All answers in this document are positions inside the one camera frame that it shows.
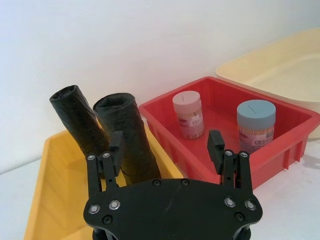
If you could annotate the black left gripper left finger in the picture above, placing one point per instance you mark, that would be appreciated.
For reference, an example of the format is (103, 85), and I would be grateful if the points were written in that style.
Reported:
(117, 152)

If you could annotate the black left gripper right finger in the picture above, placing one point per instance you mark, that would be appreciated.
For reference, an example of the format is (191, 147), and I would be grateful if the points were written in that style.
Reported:
(215, 150)

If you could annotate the black garbage bag roll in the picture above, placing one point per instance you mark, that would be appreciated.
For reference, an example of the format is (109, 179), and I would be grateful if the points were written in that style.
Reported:
(135, 140)
(75, 117)

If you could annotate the pink lid toothpick jar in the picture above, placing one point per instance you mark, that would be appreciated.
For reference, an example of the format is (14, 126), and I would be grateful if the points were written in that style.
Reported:
(188, 117)

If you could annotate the blue lid toothpick jar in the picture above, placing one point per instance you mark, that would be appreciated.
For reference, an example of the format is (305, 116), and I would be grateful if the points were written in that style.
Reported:
(256, 120)

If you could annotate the red plastic bin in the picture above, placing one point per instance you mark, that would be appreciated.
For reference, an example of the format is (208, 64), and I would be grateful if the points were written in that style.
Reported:
(270, 175)

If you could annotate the yellow plastic bin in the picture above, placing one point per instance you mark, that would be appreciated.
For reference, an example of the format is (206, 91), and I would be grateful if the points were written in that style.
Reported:
(55, 187)

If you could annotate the cream plastic bin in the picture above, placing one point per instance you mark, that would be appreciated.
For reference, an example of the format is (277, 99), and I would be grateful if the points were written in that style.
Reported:
(287, 70)

